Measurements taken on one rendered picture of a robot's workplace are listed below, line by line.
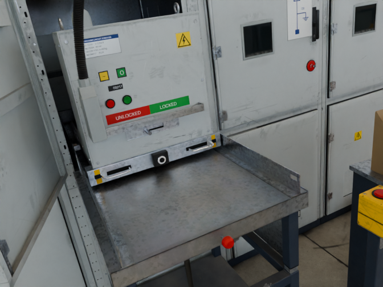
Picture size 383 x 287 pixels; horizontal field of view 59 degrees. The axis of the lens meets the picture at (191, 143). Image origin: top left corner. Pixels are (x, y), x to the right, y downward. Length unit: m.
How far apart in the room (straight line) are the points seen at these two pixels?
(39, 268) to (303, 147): 1.45
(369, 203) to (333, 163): 1.24
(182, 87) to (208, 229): 0.56
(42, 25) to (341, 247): 2.13
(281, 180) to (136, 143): 0.53
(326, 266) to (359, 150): 0.76
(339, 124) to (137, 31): 1.37
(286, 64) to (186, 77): 0.67
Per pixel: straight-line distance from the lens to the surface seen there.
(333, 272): 2.08
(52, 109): 1.40
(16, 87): 1.25
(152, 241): 0.95
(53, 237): 1.58
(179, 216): 1.02
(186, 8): 1.51
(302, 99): 1.90
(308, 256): 2.16
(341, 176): 2.32
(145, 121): 1.20
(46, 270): 1.66
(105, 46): 1.18
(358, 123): 2.28
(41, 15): 2.15
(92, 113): 1.08
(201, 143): 1.35
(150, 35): 1.22
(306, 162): 2.06
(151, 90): 1.23
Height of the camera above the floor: 1.41
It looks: 22 degrees down
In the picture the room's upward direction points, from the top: 8 degrees counter-clockwise
